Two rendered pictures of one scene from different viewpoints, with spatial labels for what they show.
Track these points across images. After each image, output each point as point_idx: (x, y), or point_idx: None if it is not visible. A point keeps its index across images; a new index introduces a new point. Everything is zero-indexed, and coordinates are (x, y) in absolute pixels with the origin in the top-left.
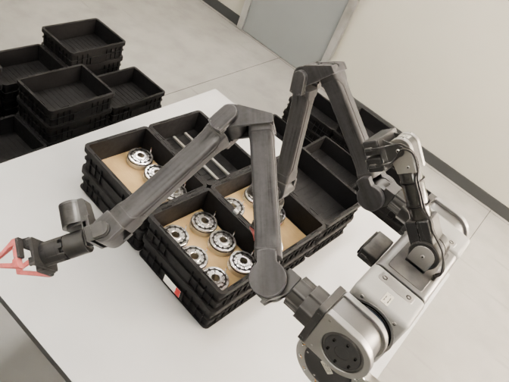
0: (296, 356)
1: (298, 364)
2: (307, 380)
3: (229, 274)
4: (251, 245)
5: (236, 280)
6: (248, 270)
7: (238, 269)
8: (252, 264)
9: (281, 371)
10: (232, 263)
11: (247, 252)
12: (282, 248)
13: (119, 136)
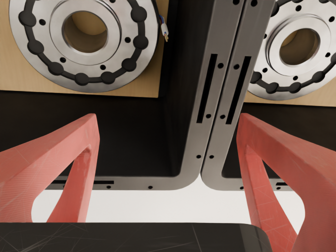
0: (107, 190)
1: (98, 199)
2: (90, 218)
3: (5, 12)
4: (192, 5)
5: (21, 55)
6: (79, 77)
7: (35, 46)
8: (117, 70)
9: (56, 191)
10: (20, 4)
11: (149, 6)
12: (303, 94)
13: None
